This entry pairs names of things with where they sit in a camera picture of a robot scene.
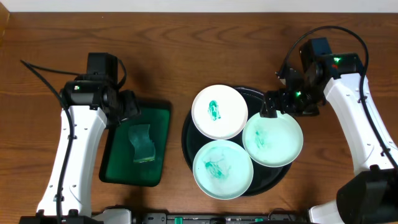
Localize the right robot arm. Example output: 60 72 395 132
260 38 397 223

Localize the pale green plate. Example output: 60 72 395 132
242 111 303 167
192 140 254 200

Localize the pale green plate front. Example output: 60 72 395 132
192 140 254 200

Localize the pale green plate right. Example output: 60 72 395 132
242 111 303 167

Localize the white plate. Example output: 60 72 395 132
191 85 248 140

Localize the green rectangular tray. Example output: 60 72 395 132
99 99 172 187

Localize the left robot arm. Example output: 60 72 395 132
19 53 141 224

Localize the green scrub sponge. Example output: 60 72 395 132
128 124 155 163

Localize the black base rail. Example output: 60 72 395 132
132 212 309 224

